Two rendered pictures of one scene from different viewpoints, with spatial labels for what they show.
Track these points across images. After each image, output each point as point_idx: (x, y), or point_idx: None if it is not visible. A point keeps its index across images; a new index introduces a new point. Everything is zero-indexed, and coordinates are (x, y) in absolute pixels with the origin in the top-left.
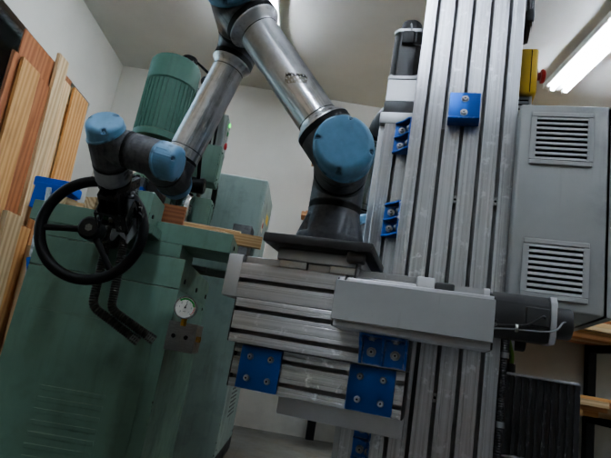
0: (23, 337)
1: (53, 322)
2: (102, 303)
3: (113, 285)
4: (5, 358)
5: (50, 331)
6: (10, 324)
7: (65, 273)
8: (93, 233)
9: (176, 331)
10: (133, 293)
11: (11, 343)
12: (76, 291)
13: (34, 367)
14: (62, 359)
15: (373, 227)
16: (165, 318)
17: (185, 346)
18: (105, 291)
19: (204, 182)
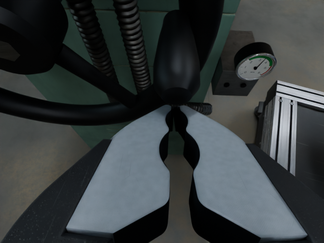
0: (52, 87)
1: (71, 74)
2: (117, 49)
3: (140, 87)
4: (52, 100)
5: (75, 81)
6: (28, 79)
7: (55, 121)
8: (39, 67)
9: (231, 80)
10: (157, 30)
11: (46, 91)
12: (72, 38)
13: (83, 104)
14: (104, 98)
15: None
16: (211, 56)
17: (241, 91)
18: (113, 33)
19: None
